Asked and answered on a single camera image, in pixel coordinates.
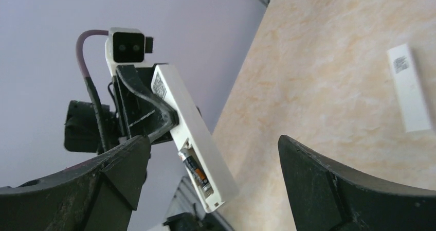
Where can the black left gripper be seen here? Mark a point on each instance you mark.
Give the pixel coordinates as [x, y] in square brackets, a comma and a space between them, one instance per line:
[152, 102]

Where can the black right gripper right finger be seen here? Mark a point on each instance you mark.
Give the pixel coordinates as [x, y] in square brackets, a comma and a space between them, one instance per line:
[327, 195]

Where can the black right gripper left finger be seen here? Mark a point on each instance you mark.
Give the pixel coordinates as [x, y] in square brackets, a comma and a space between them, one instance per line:
[98, 194]

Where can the small white remote control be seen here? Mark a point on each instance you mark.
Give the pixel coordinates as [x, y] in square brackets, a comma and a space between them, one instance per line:
[209, 174]

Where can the white remote battery cover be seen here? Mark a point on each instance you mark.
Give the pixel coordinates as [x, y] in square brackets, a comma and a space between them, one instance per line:
[412, 102]

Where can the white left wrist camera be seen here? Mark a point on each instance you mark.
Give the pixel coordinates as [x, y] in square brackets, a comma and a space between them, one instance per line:
[127, 46]

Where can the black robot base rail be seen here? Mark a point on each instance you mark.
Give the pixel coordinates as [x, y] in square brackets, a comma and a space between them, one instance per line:
[185, 212]

